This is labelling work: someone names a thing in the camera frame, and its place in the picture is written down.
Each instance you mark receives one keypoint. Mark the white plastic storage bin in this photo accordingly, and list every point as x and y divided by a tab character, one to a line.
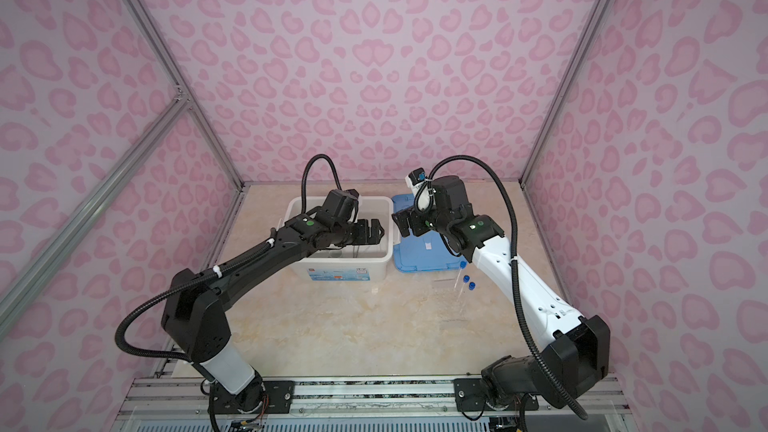
363	263

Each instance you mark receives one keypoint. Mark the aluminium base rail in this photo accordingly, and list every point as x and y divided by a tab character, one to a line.
364	403

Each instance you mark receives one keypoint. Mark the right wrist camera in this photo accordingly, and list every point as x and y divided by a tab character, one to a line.
420	184

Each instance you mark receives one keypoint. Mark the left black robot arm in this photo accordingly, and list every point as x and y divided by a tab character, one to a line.
194	315

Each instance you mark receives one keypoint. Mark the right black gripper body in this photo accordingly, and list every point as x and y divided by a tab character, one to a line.
423	221

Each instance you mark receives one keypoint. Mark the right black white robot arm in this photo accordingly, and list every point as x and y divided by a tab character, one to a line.
568	351

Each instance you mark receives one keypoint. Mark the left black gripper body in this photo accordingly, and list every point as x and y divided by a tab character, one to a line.
358	232

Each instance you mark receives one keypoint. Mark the clear plastic bag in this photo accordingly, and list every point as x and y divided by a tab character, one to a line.
455	318

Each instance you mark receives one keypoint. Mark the blue plastic bin lid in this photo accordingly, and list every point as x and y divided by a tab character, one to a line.
425	253

